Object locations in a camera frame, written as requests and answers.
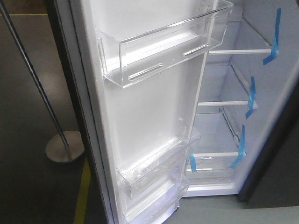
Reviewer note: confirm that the fridge door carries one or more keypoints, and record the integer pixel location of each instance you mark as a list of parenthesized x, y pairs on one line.
[(120, 126)]

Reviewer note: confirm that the clear door bin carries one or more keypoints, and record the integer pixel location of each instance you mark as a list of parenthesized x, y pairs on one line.
[(157, 199), (140, 38), (150, 169)]

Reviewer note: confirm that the open white fridge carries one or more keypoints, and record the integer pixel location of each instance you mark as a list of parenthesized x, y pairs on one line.
[(245, 86)]

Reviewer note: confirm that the lower clear door bin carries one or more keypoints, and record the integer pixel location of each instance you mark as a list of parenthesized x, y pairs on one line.
[(157, 199)]

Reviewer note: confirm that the middle clear door bin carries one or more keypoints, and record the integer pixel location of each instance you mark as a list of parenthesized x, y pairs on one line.
[(150, 169)]

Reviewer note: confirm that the upper clear door bin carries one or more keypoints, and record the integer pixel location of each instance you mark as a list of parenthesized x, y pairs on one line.
[(140, 38)]

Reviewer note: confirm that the metal floor stand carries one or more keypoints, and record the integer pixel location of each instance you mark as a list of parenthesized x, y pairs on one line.
[(66, 146)]

